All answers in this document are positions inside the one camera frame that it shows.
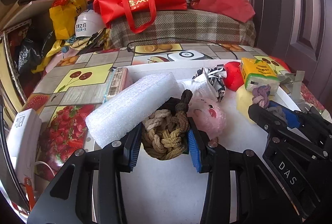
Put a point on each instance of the yellow bamboo tissue pack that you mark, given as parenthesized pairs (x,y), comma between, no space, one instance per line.
(256,73)

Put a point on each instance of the white power bank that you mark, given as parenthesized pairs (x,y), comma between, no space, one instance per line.
(185,55)

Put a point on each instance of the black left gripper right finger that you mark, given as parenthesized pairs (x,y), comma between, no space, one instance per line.
(212,158)

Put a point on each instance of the black white patterned scrunchie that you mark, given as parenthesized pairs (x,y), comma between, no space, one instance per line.
(215,77)

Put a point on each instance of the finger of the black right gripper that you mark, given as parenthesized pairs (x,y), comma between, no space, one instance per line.
(319,143)
(308,121)

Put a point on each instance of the plaid covered bench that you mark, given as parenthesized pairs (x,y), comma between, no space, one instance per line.
(184,26)

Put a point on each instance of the white towel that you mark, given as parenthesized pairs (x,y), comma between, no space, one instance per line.
(204,90)

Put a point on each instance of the dark wooden door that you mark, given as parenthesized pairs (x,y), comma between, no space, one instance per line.
(299,33)

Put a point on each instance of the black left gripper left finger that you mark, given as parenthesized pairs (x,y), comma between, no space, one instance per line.
(120,156)

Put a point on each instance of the yellow green sponge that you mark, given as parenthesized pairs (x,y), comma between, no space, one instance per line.
(245,98)

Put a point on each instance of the red plush apple toy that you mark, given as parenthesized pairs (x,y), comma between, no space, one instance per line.
(234,79)

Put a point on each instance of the pink tissue pack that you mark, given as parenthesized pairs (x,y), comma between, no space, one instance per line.
(120,80)

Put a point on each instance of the white helmet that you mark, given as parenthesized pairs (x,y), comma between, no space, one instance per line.
(88,23)

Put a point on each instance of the white foam block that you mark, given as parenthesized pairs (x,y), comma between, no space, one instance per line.
(118,116)

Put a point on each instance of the pink plush pig toy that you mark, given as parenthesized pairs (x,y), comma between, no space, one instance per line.
(208,117)

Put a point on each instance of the yellow gift bag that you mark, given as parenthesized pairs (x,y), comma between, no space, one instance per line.
(64,14)

